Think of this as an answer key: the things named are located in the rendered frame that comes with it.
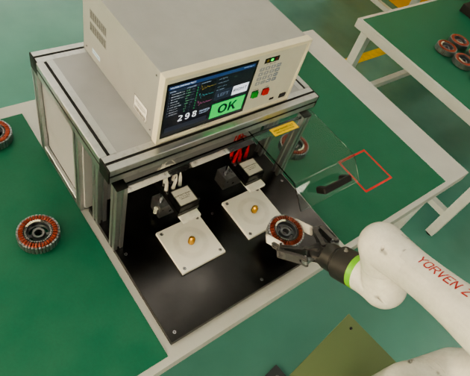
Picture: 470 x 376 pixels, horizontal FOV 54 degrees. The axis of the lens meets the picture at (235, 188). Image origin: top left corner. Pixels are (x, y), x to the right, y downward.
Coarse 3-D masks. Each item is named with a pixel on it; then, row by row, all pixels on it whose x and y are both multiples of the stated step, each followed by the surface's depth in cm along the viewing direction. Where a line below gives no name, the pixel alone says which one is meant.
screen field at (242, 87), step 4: (240, 84) 112; (244, 84) 113; (228, 88) 110; (232, 88) 111; (236, 88) 112; (240, 88) 114; (244, 88) 114; (216, 92) 109; (220, 92) 110; (224, 92) 110; (228, 92) 112; (232, 92) 113; (236, 92) 114; (240, 92) 115; (216, 96) 110; (220, 96) 111; (224, 96) 112
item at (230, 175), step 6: (222, 168) 149; (216, 174) 150; (222, 174) 148; (228, 174) 148; (234, 174) 149; (216, 180) 151; (222, 180) 148; (228, 180) 148; (234, 180) 150; (222, 186) 150; (228, 186) 151
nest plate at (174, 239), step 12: (168, 228) 136; (180, 228) 137; (192, 228) 138; (204, 228) 139; (168, 240) 133; (180, 240) 134; (204, 240) 136; (216, 240) 137; (168, 252) 131; (180, 252) 132; (192, 252) 133; (204, 252) 134; (216, 252) 135; (180, 264) 129; (192, 264) 130
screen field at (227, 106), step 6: (240, 96) 116; (222, 102) 113; (228, 102) 115; (234, 102) 117; (240, 102) 118; (216, 108) 114; (222, 108) 115; (228, 108) 117; (234, 108) 119; (210, 114) 114; (216, 114) 116; (222, 114) 118
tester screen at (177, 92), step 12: (228, 72) 106; (240, 72) 109; (252, 72) 112; (180, 84) 98; (192, 84) 101; (204, 84) 104; (216, 84) 106; (228, 84) 109; (168, 96) 99; (180, 96) 102; (192, 96) 104; (204, 96) 107; (228, 96) 113; (168, 108) 102; (180, 108) 105; (192, 108) 108; (204, 108) 111; (240, 108) 121; (168, 120) 106; (204, 120) 115; (168, 132) 109
